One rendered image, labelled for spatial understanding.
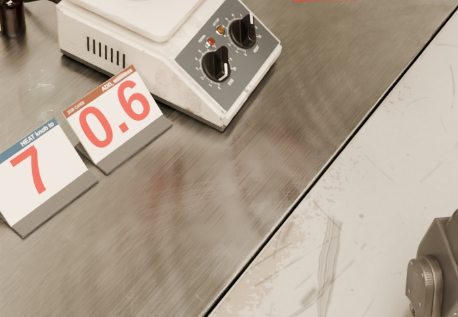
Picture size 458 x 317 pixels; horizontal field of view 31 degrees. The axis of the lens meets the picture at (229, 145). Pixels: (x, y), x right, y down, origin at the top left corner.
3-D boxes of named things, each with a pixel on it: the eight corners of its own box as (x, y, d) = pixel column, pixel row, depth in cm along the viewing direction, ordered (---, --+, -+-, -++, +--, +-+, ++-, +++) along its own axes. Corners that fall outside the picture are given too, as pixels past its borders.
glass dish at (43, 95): (13, 121, 81) (11, 106, 80) (26, 80, 85) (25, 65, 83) (69, 129, 82) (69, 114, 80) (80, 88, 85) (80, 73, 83)
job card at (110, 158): (173, 125, 83) (175, 97, 80) (106, 175, 79) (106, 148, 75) (129, 91, 85) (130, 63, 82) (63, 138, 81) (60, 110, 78)
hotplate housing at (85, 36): (280, 59, 91) (293, 4, 85) (223, 138, 83) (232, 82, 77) (108, -21, 96) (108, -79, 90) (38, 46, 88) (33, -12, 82)
